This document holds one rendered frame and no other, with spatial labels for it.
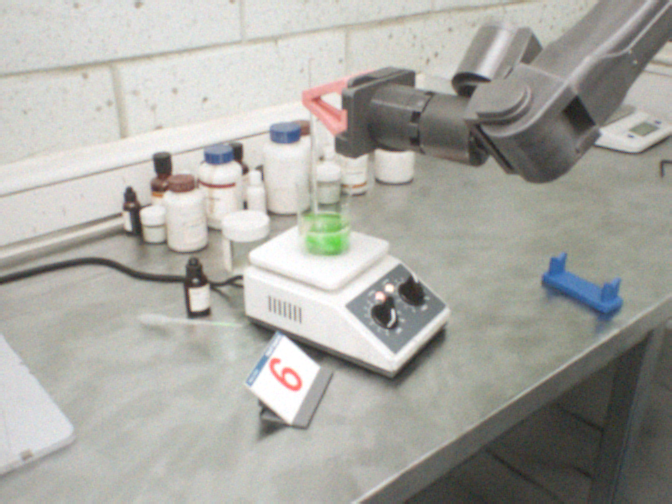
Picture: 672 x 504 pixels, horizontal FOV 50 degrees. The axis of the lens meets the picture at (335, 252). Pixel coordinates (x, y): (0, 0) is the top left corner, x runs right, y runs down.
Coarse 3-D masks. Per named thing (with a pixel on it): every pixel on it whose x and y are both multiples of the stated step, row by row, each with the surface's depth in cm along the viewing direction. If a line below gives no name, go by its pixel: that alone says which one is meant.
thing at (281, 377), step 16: (288, 352) 73; (272, 368) 70; (288, 368) 72; (304, 368) 73; (256, 384) 67; (272, 384) 69; (288, 384) 70; (304, 384) 72; (272, 400) 67; (288, 400) 69
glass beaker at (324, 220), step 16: (304, 176) 79; (320, 176) 80; (336, 176) 80; (304, 192) 80; (320, 192) 81; (336, 192) 75; (304, 208) 76; (320, 208) 75; (336, 208) 76; (304, 224) 77; (320, 224) 76; (336, 224) 76; (304, 240) 78; (320, 240) 77; (336, 240) 77; (320, 256) 78; (336, 256) 78
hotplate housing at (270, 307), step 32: (384, 256) 83; (256, 288) 80; (288, 288) 77; (320, 288) 76; (352, 288) 77; (256, 320) 82; (288, 320) 79; (320, 320) 76; (352, 320) 74; (352, 352) 75; (384, 352) 73; (416, 352) 77
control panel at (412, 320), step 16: (400, 272) 81; (368, 288) 77; (384, 288) 78; (352, 304) 75; (368, 304) 76; (400, 304) 78; (432, 304) 80; (368, 320) 74; (400, 320) 76; (416, 320) 77; (384, 336) 74; (400, 336) 75
